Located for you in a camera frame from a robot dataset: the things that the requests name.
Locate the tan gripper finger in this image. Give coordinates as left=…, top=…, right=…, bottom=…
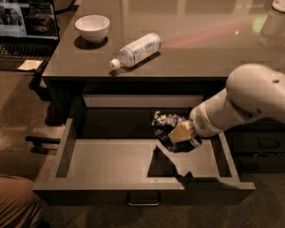
left=168, top=121, right=195, bottom=143

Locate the blue chip bag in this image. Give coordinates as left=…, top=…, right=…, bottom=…
left=151, top=111, right=202, bottom=153

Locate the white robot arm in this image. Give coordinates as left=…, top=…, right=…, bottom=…
left=167, top=0, right=285, bottom=138

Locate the open grey top drawer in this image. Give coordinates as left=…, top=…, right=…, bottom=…
left=33, top=96, right=256, bottom=206

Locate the clear plastic water bottle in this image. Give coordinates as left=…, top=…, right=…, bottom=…
left=110, top=33, right=162, bottom=69

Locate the white ceramic bowl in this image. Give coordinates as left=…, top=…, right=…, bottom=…
left=75, top=15, right=110, bottom=43

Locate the black chair leg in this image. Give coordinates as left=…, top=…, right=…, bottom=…
left=25, top=136, right=60, bottom=146

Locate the white paper note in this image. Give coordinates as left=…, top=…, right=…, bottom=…
left=18, top=60, right=42, bottom=71

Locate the person's leg in tan trousers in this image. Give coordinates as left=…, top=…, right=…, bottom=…
left=0, top=174, right=43, bottom=228

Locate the open black laptop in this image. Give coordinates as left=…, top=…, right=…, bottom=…
left=0, top=0, right=60, bottom=71

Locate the metal drawer handle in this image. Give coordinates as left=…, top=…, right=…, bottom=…
left=127, top=193, right=162, bottom=207

